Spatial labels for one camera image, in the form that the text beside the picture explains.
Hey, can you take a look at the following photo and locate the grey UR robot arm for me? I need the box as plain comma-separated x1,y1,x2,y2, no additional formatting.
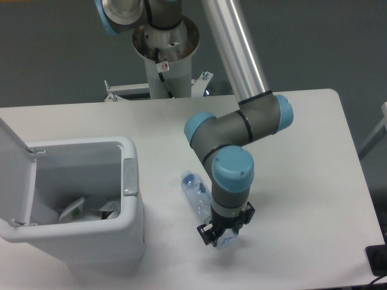
95,1,293,247

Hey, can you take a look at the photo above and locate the black device at edge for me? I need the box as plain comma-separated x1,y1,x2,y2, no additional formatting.
365,244,386,286

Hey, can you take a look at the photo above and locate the white frame at right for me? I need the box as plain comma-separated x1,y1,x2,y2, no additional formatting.
358,102,386,160

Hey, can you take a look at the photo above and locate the black cable on pedestal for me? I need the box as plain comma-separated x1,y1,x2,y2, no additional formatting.
154,47,175,99

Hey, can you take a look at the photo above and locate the white metal base frame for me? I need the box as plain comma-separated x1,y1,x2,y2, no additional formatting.
104,71,233,102

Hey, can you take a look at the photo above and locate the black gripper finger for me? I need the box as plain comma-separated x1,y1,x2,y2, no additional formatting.
197,222,223,245
235,202,255,235

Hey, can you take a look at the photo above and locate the white plastic trash can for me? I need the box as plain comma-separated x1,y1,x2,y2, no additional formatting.
1,136,145,265

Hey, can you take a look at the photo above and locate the white trash can lid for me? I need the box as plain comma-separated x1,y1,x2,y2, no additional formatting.
1,120,37,227

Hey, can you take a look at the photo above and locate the clear plastic wrapper bag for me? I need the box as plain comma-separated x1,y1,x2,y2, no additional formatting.
58,197,102,224

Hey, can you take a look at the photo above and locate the clear plastic water bottle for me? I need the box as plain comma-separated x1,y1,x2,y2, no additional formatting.
181,170,238,249

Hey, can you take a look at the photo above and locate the white crumpled trash in can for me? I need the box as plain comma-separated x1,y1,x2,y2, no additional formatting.
99,199,121,220

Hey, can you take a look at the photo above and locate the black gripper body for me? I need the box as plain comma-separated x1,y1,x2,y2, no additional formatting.
211,208,246,238

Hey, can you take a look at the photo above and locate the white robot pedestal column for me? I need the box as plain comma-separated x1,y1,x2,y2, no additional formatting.
132,16,200,98

